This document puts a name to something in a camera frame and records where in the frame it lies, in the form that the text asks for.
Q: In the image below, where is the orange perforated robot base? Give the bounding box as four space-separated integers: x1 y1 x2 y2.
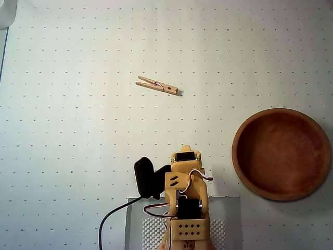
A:
157 235 216 250

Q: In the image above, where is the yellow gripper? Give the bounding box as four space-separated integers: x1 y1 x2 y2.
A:
165 144 206 195

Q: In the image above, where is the white object at corner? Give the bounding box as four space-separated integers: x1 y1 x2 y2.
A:
0 0 17 30

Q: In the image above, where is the black camera cable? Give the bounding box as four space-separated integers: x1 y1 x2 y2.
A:
98 196 144 250

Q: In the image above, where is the grey base plate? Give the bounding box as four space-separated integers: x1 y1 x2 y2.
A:
124 196 241 250

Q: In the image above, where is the white textured pad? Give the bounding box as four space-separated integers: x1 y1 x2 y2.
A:
142 218 227 250

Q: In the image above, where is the brown wooden bowl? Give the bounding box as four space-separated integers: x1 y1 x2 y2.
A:
231 107 332 202

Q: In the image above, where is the wooden clothespin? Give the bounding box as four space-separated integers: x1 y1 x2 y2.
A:
135 75 183 97

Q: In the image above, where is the red white servo wire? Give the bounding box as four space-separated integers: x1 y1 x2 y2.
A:
144 204 178 220
189 168 214 182

